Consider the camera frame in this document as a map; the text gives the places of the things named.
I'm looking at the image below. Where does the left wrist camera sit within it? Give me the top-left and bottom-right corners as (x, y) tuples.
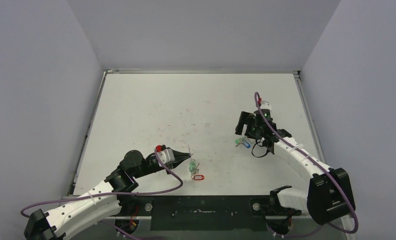
(156, 145), (175, 166)

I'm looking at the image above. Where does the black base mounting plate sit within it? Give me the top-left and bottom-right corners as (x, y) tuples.
(115, 195), (302, 231)

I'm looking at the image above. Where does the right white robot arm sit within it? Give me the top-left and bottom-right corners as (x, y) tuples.
(235, 109), (356, 225)

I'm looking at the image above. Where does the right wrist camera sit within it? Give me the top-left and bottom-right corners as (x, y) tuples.
(260, 100), (273, 113)

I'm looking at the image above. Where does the key with green tag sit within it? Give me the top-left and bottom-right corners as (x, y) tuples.
(235, 137), (245, 147)
(188, 159), (199, 175)

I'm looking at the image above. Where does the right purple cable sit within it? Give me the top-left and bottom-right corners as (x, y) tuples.
(254, 91), (360, 235)

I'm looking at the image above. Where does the key with blue tag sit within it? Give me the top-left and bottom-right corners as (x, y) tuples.
(241, 139), (251, 148)

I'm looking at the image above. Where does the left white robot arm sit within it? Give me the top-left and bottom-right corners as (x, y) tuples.
(20, 145), (192, 240)

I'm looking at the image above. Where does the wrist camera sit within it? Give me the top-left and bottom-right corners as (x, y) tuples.
(156, 145), (175, 166)
(260, 100), (273, 113)

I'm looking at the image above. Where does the key with red tag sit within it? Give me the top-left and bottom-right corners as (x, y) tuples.
(191, 174), (205, 181)

